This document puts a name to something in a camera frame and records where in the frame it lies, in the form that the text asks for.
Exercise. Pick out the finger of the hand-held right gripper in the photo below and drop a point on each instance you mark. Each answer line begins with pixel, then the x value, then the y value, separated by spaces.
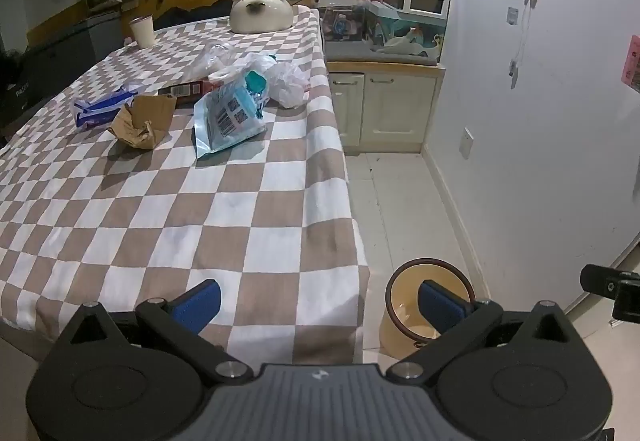
pixel 607 283

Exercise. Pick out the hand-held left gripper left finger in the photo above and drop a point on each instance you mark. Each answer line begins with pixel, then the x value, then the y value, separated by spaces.
pixel 197 305

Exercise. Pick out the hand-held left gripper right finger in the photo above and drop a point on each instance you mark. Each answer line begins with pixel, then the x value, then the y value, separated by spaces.
pixel 440 307

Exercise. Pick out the beige trash bin brown rim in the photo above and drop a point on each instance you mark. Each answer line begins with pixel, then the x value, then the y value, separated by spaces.
pixel 400 311

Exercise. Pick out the light blue plastic pouch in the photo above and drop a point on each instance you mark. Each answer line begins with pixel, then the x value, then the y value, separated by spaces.
pixel 225 121

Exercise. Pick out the brown paper bag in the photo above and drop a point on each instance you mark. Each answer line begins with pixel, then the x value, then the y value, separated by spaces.
pixel 145 121

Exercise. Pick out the small printed cardboard box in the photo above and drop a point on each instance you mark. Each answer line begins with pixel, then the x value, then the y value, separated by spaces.
pixel 185 90

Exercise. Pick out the blue white plastic wrapper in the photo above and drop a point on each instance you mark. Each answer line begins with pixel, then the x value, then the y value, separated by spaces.
pixel 97 113

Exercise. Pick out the white plastic bag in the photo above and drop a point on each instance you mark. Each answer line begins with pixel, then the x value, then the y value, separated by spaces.
pixel 290 83

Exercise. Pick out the clear plastic bag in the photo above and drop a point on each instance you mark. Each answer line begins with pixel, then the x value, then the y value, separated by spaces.
pixel 215 58

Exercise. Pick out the brown white checkered blanket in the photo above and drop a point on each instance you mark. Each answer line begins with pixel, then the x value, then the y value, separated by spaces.
pixel 200 221

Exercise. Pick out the cream floor cabinet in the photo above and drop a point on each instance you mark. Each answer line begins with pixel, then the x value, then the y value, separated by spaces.
pixel 395 106

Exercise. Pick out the black box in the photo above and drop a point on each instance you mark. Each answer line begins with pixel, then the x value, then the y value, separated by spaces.
pixel 20 91

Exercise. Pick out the white paper cup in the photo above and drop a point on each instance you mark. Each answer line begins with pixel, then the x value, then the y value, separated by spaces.
pixel 143 32

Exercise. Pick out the dark grey cabinet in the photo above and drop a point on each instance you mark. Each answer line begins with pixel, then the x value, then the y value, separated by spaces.
pixel 75 46

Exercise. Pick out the glass tank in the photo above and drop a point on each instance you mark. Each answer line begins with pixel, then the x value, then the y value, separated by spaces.
pixel 350 23

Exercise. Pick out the pink wall paper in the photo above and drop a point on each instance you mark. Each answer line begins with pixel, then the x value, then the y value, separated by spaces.
pixel 632 63

